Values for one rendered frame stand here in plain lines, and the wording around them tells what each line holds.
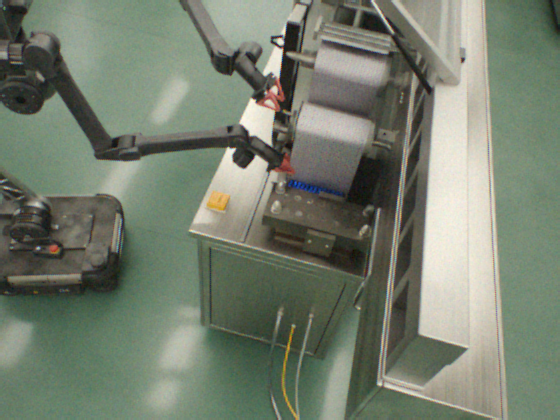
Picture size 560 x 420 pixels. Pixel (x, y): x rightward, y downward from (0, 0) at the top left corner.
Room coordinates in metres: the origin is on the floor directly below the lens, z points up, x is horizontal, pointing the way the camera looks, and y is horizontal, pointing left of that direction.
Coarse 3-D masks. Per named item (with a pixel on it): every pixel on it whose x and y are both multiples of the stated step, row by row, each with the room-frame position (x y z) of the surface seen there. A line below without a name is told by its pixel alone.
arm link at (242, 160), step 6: (246, 132) 1.23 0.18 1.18; (240, 138) 1.16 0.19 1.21; (234, 144) 1.15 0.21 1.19; (240, 144) 1.15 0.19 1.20; (246, 144) 1.16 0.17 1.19; (240, 150) 1.17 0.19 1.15; (234, 156) 1.17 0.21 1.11; (240, 156) 1.17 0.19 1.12; (246, 156) 1.17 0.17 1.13; (234, 162) 1.16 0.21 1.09; (240, 162) 1.16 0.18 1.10; (246, 162) 1.16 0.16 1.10
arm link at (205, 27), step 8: (184, 0) 1.53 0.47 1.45; (192, 0) 1.53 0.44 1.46; (200, 0) 1.54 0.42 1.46; (184, 8) 1.57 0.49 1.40; (192, 8) 1.49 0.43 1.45; (200, 8) 1.49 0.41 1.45; (192, 16) 1.46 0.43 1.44; (200, 16) 1.45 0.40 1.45; (208, 16) 1.46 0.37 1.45; (200, 24) 1.41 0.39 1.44; (208, 24) 1.42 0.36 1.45; (200, 32) 1.40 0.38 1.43; (208, 32) 1.38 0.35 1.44; (216, 32) 1.39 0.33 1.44; (208, 40) 1.34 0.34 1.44; (216, 40) 1.34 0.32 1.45; (208, 48) 1.33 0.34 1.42; (216, 48) 1.30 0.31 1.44; (216, 56) 1.28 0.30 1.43; (224, 56) 1.28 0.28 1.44; (216, 64) 1.28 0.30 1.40; (224, 64) 1.28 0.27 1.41; (224, 72) 1.28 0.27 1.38
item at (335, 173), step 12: (300, 156) 1.19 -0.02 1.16; (312, 156) 1.19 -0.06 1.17; (324, 156) 1.18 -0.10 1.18; (300, 168) 1.19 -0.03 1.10; (312, 168) 1.18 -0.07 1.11; (324, 168) 1.18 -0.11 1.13; (336, 168) 1.18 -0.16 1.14; (348, 168) 1.17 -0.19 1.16; (300, 180) 1.19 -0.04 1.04; (312, 180) 1.18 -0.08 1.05; (324, 180) 1.18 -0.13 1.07; (336, 180) 1.18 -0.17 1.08; (348, 180) 1.17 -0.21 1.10; (348, 192) 1.17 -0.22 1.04
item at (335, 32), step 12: (324, 24) 1.56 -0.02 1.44; (336, 24) 1.56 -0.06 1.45; (324, 36) 1.50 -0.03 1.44; (336, 36) 1.49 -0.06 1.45; (348, 36) 1.53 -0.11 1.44; (360, 36) 1.52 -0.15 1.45; (372, 36) 1.52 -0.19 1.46; (384, 36) 1.54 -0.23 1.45; (372, 48) 1.48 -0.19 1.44; (384, 48) 1.47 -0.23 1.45; (396, 48) 1.48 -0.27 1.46; (408, 48) 1.50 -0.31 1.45
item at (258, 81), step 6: (252, 72) 1.27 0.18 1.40; (258, 72) 1.28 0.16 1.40; (270, 72) 1.33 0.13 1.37; (246, 78) 1.27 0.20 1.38; (252, 78) 1.26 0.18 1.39; (258, 78) 1.27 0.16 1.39; (264, 78) 1.28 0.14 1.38; (252, 84) 1.26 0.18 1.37; (258, 84) 1.26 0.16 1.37; (264, 84) 1.26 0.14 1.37; (258, 90) 1.25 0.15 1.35; (264, 90) 1.23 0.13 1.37; (252, 96) 1.24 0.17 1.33
